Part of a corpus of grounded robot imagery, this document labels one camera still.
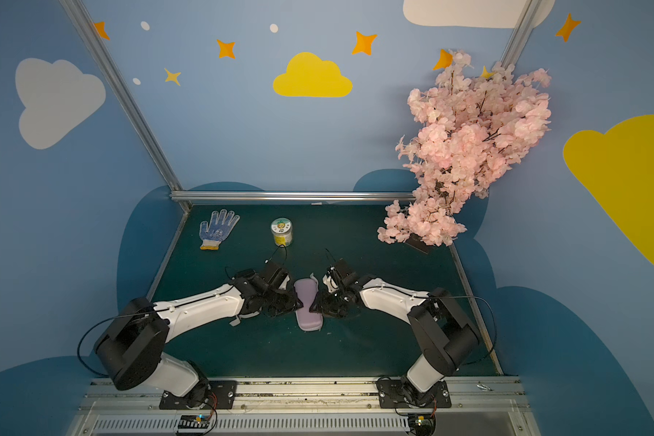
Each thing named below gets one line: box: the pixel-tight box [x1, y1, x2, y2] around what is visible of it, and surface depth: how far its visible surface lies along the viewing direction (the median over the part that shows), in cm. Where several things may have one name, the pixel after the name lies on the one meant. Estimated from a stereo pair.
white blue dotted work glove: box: [198, 208, 241, 250], surface depth 116 cm
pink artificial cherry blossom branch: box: [377, 50, 552, 248], surface depth 73 cm
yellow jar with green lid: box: [270, 217, 294, 248], surface depth 106 cm
